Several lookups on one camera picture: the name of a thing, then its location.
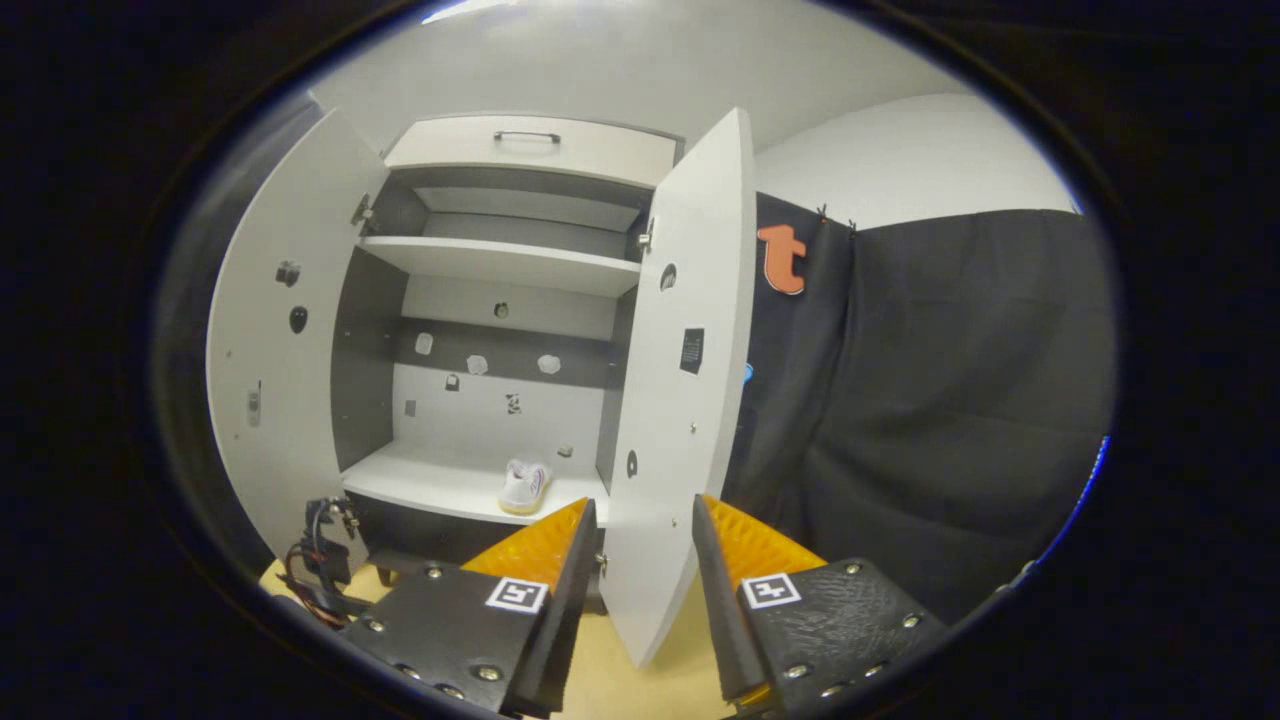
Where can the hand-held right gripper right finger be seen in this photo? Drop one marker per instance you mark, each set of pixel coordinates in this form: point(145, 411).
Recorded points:
point(720, 600)

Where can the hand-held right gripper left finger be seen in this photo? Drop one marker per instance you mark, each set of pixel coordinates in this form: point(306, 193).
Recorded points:
point(565, 620)

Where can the white canvas shoe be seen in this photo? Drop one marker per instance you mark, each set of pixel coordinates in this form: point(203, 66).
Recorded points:
point(524, 488)

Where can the white shoe cabinet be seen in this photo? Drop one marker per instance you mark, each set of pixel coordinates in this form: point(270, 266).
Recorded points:
point(440, 480)

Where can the white cabinet door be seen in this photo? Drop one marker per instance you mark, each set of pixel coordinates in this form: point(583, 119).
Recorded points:
point(290, 420)
point(680, 420)

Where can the white cabinet shelf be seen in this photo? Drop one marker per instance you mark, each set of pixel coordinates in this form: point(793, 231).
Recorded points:
point(500, 262)

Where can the metal door hinge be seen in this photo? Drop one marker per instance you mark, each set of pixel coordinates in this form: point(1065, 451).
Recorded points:
point(362, 213)
point(647, 236)

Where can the white cabinet drawer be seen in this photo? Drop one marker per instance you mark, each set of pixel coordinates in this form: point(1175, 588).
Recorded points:
point(600, 155)

